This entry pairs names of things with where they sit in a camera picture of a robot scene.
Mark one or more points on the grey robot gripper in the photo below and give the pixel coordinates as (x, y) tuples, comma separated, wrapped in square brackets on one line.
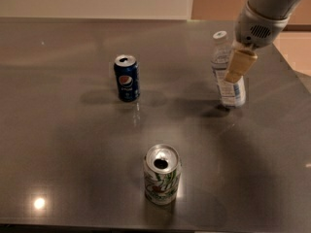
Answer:
[(254, 29)]

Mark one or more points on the clear blue-label plastic water bottle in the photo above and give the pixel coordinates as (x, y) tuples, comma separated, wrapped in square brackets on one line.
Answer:
[(232, 95)]

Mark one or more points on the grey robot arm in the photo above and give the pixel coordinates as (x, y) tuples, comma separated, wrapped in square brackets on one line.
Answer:
[(257, 26)]

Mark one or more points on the blue Pepsi soda can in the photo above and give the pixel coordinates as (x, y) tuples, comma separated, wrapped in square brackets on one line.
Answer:
[(127, 76)]

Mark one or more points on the white green soda can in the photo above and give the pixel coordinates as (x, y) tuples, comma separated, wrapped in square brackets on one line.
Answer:
[(162, 172)]

